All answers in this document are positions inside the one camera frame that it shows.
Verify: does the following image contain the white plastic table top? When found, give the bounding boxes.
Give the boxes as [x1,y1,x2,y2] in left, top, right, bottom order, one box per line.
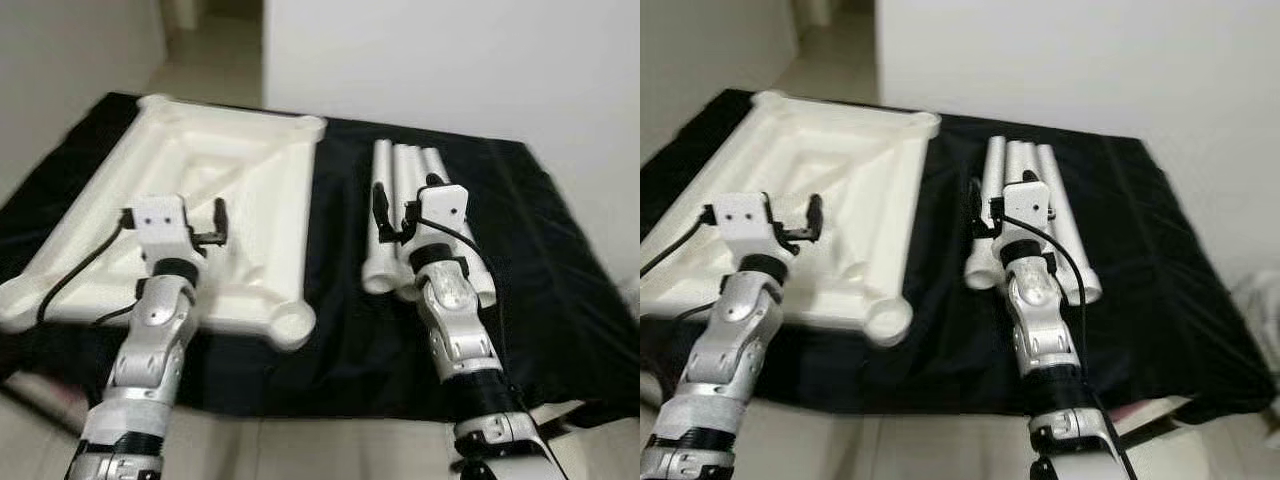
[0,94,328,352]
[640,90,942,348]

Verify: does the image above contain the black tablecloth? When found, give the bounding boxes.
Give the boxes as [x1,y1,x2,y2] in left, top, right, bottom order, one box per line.
[0,92,641,423]
[640,88,1280,426]

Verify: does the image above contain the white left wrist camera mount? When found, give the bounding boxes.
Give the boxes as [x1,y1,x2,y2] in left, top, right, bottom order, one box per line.
[715,192,781,263]
[130,195,208,273]

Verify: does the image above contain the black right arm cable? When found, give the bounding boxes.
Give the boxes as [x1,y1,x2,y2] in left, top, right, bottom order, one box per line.
[410,215,561,480]
[1003,213,1136,480]

